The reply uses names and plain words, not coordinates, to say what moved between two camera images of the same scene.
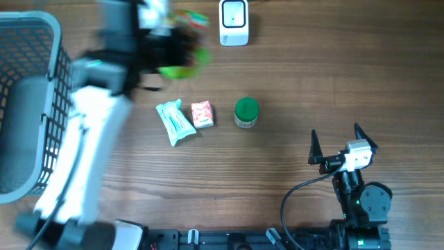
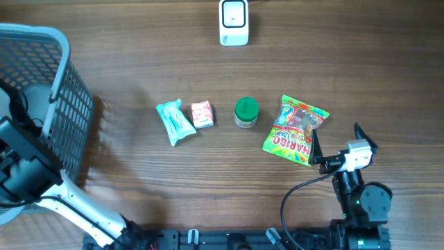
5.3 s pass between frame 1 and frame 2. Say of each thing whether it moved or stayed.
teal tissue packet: stayed
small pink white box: stayed
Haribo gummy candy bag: moved
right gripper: stayed
